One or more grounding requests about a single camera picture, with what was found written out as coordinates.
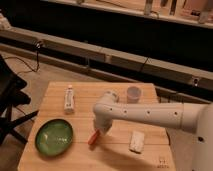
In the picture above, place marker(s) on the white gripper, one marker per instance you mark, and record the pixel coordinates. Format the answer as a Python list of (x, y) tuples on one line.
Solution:
[(103, 129)]

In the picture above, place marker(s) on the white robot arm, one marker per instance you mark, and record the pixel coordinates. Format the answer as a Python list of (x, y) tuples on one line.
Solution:
[(189, 117)]

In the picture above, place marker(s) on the white sponge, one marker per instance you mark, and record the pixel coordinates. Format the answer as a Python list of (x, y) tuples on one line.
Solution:
[(137, 142)]

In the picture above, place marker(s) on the white plastic cup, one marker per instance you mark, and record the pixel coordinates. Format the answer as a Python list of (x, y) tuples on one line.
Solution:
[(133, 94)]

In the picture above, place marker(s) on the white tube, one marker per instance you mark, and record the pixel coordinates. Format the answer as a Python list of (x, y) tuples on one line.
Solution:
[(69, 100)]

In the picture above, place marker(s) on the green bowl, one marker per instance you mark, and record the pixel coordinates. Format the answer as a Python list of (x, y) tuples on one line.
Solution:
[(54, 137)]

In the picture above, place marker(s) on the black office chair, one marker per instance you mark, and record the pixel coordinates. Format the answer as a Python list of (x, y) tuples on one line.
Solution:
[(11, 95)]

